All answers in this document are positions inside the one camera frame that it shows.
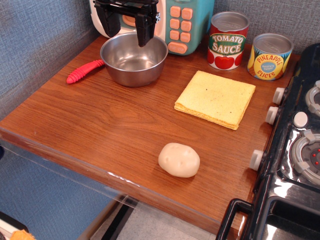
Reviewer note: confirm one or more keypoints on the grey stove knob middle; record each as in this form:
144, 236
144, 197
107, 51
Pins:
271, 115

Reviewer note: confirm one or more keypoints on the pineapple slices can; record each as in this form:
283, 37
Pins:
269, 56

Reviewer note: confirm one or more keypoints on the grey stove knob lower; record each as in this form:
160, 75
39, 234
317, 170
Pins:
256, 159

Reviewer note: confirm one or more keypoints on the yellow folded cloth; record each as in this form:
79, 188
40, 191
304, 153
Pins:
217, 99

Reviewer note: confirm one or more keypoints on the white toy potato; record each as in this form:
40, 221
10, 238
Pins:
179, 160

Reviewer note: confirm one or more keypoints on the silver metal pot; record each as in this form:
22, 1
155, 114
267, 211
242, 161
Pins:
130, 65

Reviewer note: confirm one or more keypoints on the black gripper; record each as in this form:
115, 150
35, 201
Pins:
144, 11

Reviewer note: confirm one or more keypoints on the tomato sauce can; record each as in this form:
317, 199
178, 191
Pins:
227, 38

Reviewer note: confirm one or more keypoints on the grey stove knob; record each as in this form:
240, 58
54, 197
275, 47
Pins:
256, 159
271, 115
278, 95

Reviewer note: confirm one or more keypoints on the teal toy microwave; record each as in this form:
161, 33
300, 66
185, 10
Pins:
182, 24

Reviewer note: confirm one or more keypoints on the grey stove knob upper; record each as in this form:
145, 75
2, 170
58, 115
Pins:
278, 95

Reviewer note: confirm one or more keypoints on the black toy stove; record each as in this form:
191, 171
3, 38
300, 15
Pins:
286, 203

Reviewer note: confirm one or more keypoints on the orange object bottom left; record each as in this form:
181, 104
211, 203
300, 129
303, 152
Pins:
21, 235

